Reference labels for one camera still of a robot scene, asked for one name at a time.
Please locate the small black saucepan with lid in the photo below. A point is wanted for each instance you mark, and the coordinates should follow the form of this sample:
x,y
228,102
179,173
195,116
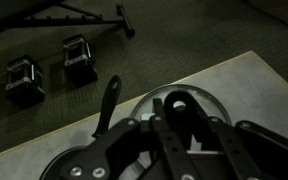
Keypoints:
x,y
107,106

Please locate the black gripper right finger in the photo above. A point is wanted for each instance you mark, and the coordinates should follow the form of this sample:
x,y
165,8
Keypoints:
x,y
237,150

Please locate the black adjustable dumbbell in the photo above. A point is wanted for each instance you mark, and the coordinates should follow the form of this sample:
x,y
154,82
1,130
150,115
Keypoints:
x,y
80,60
24,81

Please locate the grey top coffee table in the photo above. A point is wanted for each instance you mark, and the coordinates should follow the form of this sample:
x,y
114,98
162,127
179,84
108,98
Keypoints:
x,y
260,96

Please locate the glass pot lid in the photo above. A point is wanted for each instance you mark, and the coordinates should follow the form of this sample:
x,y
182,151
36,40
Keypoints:
x,y
210,103

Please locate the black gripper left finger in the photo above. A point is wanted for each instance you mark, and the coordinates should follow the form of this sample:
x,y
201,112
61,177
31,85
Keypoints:
x,y
117,150

